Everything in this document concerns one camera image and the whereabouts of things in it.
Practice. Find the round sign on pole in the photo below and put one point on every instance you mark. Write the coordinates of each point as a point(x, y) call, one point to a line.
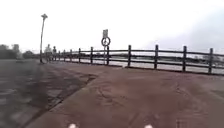
point(105, 41)

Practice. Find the water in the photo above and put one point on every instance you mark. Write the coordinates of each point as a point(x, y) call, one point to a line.
point(143, 65)

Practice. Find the red paved path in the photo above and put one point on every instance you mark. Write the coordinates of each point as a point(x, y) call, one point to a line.
point(133, 93)

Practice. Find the dark wooden fence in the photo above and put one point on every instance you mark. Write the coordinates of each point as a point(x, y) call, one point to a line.
point(156, 56)

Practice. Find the robot's own part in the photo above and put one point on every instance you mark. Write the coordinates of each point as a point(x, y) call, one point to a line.
point(72, 126)
point(148, 126)

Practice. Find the grey paved strip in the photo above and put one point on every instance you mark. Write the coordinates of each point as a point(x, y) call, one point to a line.
point(20, 86)

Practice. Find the distant trees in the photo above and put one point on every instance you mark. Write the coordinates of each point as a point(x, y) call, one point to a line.
point(10, 53)

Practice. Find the lamp post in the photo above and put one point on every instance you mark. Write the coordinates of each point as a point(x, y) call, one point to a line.
point(42, 36)

